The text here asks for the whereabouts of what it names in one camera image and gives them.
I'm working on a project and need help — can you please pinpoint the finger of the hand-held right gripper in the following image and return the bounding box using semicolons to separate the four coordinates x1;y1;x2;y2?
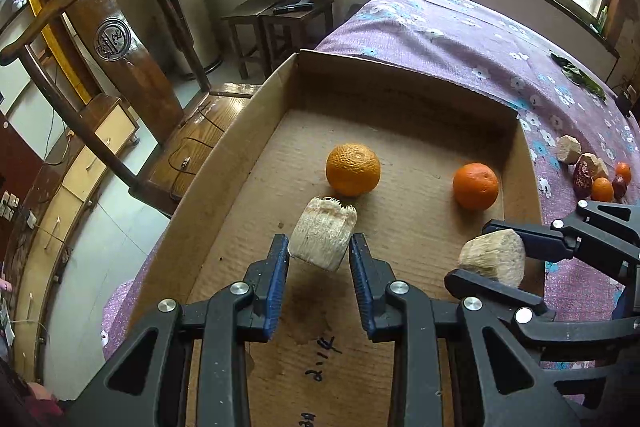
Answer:
444;268;640;349
482;199;640;293

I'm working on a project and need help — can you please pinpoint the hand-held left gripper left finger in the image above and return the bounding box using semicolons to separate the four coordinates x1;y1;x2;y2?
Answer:
65;233;291;427

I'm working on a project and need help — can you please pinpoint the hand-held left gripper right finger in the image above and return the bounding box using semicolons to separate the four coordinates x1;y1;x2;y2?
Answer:
349;233;581;427

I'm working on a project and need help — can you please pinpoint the peeled sugarcane piece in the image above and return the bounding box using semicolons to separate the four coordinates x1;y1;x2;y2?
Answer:
457;228;527;289
582;153;610;180
556;135;582;165
287;196;358;270

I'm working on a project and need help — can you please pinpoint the brown cardboard box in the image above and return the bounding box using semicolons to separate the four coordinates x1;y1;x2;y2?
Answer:
127;49;546;427

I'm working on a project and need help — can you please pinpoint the smooth orange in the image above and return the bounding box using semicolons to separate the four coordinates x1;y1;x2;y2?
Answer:
452;163;500;211

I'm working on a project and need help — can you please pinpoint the rough-skinned orange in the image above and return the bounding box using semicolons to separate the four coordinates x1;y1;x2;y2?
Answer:
326;143;382;198

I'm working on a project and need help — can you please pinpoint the small black device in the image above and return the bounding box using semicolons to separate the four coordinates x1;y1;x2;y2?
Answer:
615;89;640;118

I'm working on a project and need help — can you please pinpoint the green leafy vegetable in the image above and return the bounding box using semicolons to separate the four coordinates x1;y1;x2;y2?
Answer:
549;51;607;100

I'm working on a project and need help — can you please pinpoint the purple floral bedsheet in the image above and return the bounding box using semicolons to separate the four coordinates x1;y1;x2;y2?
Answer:
100;0;640;408

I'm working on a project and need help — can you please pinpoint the wooden drawer cabinet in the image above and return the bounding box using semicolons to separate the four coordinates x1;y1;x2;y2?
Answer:
10;97;141;378

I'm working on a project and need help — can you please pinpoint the dark wooden chair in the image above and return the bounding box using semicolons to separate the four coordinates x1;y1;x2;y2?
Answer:
0;0;263;220

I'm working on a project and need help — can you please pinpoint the black remote control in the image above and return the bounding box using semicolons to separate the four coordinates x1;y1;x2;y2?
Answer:
272;0;314;14

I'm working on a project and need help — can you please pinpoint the black cable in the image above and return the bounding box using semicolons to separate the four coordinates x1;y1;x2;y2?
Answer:
167;104;226;171

